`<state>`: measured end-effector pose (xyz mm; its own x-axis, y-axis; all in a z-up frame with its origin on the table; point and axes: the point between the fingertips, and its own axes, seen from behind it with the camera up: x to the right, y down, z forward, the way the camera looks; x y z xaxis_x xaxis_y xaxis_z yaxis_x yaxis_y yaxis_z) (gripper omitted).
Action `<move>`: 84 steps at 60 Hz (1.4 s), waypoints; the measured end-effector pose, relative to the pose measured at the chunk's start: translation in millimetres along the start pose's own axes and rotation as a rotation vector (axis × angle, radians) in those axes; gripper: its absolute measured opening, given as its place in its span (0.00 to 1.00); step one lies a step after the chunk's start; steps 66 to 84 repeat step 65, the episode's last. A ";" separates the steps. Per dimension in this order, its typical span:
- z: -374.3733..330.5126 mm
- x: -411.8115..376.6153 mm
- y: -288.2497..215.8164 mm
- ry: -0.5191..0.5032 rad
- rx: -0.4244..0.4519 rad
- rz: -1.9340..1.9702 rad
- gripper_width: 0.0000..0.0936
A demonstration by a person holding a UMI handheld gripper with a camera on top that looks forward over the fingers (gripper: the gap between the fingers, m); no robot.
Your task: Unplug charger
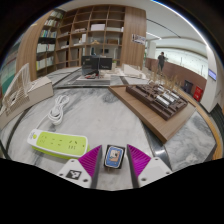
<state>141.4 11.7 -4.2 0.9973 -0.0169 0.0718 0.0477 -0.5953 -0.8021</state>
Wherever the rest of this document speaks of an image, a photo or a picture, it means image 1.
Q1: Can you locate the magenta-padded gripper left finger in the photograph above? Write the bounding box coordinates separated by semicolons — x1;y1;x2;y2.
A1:
56;144;104;190

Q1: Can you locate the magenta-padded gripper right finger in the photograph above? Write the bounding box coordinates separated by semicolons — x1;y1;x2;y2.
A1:
126;143;173;189

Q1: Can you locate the black charger block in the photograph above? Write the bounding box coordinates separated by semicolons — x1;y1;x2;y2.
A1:
103;144;126;170

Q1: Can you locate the white and green power strip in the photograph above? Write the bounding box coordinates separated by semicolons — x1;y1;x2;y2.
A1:
26;128;90;160

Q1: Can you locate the brown architectural model on board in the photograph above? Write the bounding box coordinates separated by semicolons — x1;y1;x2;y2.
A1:
108;79;197;144

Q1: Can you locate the black bin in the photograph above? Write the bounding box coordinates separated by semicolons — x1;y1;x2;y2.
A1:
183;79;194;95

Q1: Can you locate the small white architectural model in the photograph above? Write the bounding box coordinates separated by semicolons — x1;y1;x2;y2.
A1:
121;63;148;80

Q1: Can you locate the black architectural model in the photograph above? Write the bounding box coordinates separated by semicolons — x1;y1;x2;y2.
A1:
53;54;114;88

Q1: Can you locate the person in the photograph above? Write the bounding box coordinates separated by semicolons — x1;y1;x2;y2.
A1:
157;51;168;76

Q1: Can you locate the bookshelf with books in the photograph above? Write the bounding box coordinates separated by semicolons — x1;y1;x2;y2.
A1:
0;8;64;88

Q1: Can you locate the wooden shelf unit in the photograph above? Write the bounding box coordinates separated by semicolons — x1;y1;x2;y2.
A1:
54;4;126;69

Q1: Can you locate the white power strip cable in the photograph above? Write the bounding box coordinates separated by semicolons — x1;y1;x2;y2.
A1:
34;94;71;132

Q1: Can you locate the blue wall screen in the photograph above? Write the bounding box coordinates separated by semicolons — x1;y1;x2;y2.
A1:
208;68;218;82

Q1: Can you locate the wall poster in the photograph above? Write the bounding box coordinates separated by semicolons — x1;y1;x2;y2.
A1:
131;33;147;46

